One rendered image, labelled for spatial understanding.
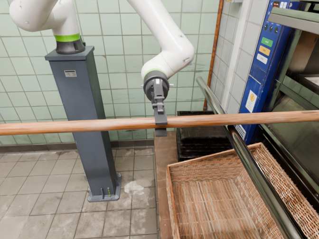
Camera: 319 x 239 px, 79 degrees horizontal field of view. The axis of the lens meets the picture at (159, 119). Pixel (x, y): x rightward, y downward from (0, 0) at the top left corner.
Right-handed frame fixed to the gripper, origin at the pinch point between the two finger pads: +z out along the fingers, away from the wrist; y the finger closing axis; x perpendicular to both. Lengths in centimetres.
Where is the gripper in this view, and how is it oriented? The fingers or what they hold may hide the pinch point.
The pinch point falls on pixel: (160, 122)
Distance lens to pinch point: 50.7
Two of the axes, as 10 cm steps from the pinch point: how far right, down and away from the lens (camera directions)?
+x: -10.0, 0.4, -0.5
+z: 0.7, 5.6, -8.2
